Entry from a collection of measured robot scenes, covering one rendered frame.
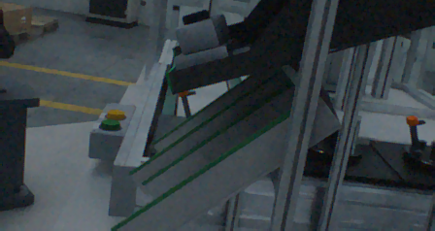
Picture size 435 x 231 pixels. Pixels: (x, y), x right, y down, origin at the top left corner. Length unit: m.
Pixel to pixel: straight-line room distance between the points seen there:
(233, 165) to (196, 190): 0.05
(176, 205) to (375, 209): 0.52
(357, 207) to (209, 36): 0.55
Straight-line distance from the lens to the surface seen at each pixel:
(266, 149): 0.52
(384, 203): 0.99
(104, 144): 1.05
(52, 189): 1.03
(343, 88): 1.90
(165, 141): 0.83
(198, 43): 0.53
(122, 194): 0.92
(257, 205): 0.93
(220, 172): 0.53
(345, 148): 0.87
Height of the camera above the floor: 1.33
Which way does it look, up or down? 15 degrees down
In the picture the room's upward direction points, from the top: 9 degrees clockwise
